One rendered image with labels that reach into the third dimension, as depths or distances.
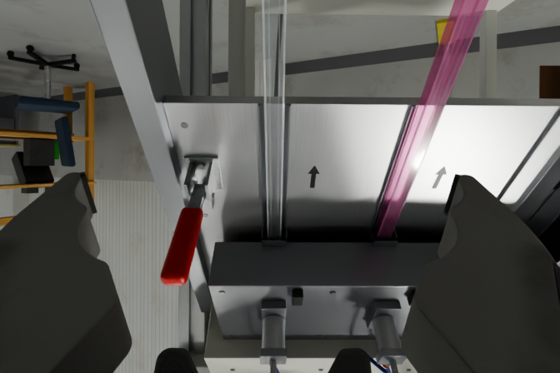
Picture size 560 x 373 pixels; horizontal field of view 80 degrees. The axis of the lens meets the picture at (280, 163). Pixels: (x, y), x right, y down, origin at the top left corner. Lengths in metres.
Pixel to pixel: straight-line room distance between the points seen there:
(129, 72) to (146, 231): 4.66
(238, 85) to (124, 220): 4.61
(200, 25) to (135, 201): 4.52
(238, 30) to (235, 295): 0.48
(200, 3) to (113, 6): 0.34
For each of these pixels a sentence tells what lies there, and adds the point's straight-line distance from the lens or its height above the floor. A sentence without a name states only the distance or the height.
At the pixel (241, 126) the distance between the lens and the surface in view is 0.26.
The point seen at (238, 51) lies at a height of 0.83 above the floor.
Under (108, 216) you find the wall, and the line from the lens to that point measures 5.42.
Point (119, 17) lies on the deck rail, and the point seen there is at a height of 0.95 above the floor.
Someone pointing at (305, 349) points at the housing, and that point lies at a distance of 0.45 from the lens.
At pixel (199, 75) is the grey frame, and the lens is 0.52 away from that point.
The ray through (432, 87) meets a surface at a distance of 0.25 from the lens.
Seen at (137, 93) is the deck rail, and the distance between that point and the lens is 0.24.
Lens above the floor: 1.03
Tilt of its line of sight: level
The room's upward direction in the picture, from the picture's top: 180 degrees counter-clockwise
